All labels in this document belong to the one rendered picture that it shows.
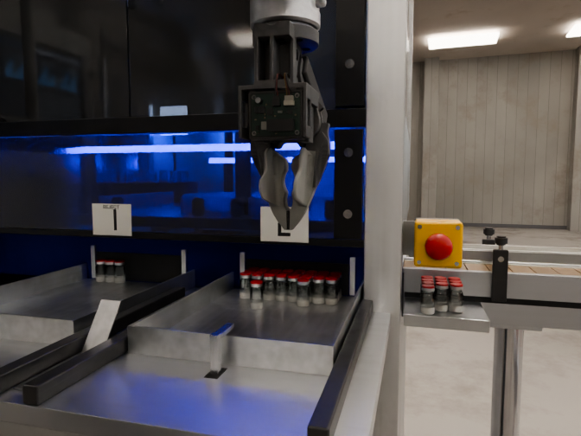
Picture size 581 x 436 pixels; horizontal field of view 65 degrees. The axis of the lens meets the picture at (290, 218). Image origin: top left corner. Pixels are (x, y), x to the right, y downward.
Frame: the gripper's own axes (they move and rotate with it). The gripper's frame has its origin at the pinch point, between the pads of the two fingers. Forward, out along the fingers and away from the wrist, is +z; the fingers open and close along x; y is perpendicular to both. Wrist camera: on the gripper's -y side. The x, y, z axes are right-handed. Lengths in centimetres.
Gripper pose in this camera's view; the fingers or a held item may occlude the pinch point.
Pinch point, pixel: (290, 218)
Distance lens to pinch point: 52.8
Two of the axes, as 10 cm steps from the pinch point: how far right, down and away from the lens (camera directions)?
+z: 0.0, 10.0, 0.9
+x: 9.7, 0.2, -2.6
